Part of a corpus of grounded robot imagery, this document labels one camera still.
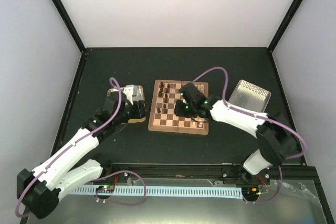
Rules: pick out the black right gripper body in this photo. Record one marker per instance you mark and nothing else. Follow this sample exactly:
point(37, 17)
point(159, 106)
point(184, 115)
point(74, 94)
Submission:
point(187, 112)

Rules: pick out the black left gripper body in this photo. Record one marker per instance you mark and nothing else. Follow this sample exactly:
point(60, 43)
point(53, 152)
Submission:
point(138, 113)

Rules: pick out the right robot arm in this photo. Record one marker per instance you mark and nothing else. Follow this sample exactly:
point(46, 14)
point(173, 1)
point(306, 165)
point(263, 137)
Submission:
point(276, 141)

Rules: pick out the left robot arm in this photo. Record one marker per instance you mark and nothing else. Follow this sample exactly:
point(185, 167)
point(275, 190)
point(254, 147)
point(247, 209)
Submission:
point(41, 189)

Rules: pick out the wooden chess board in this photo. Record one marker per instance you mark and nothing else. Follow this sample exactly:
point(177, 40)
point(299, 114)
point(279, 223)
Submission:
point(167, 121)

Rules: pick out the left controller board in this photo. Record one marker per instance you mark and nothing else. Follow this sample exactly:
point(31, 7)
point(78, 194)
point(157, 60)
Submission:
point(105, 189)

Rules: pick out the controller board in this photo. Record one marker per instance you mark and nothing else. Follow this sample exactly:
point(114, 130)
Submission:
point(252, 191)
point(105, 189)

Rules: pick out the right controller board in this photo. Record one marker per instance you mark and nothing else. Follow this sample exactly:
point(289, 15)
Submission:
point(252, 191)

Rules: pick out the yellow metal tin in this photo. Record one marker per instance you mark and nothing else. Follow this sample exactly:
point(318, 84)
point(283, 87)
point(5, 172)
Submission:
point(113, 108)

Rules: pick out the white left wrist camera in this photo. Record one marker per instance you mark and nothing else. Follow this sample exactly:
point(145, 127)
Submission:
point(134, 93)

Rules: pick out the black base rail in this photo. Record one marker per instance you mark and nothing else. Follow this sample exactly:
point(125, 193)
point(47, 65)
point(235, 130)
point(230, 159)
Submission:
point(230, 174)

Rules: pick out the white slotted cable duct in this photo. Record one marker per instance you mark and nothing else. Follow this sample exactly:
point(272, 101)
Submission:
point(164, 191)

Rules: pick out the black frame post right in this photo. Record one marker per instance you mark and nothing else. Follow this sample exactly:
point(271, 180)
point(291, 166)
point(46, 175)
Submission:
point(294, 6)

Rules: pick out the black frame post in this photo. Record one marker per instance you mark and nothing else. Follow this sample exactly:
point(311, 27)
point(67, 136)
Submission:
point(294, 6)
point(69, 24)

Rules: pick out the black frame post left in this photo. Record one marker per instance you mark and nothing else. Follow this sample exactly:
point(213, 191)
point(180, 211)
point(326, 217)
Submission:
point(69, 24)

